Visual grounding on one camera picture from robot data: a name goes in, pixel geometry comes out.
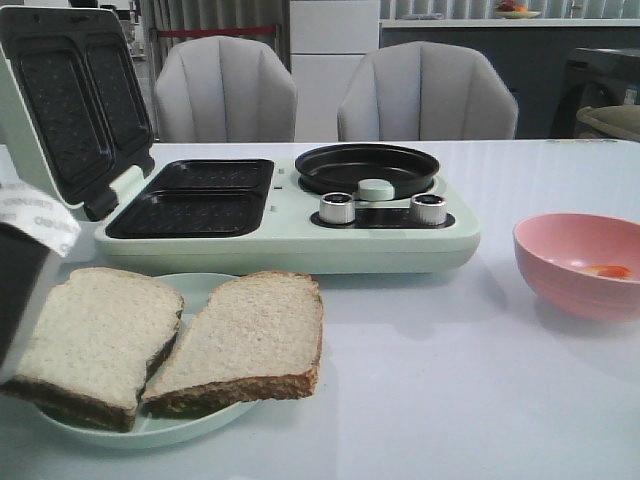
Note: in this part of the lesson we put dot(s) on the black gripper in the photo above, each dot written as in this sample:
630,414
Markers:
37,233

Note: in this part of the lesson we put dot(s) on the bread slice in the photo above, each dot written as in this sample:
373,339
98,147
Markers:
101,335
259,337

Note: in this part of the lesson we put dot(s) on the mint green breakfast maker lid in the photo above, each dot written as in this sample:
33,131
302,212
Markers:
72,111

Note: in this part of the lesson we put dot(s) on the pink bowl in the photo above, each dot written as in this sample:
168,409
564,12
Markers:
551,249

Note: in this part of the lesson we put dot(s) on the orange shrimp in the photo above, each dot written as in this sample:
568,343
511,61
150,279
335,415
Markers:
608,271

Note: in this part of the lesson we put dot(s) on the mint green breakfast maker base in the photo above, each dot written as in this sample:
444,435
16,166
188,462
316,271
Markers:
239,216

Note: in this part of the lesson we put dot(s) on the mint green round plate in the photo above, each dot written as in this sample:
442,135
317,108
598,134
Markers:
150,431

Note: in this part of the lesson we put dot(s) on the left grey chair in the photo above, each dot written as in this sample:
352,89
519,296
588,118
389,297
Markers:
225,90

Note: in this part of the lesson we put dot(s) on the grey chair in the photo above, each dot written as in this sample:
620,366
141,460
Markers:
425,91
225,90

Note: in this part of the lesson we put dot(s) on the left silver control knob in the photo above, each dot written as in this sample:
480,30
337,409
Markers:
337,208

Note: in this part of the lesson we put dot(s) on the silver control knob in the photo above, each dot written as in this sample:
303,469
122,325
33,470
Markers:
337,208
428,209

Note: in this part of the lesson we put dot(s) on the black round frying pan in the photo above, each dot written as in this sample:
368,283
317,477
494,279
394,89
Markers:
340,168

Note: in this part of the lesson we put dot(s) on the white cabinet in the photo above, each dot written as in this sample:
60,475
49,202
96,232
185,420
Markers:
327,41

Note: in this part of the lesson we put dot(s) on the right silver control knob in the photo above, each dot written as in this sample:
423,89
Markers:
428,209

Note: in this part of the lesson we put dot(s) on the right grey chair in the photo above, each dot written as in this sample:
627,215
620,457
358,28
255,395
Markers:
425,91

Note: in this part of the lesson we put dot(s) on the fruit plate on counter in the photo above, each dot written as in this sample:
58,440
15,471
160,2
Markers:
509,9

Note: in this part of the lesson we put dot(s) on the dark kitchen counter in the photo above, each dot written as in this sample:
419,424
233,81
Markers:
528,54

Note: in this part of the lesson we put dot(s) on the dark washing machine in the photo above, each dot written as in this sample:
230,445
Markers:
596,77

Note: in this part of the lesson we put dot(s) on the beige sofa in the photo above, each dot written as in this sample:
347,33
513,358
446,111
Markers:
621,122

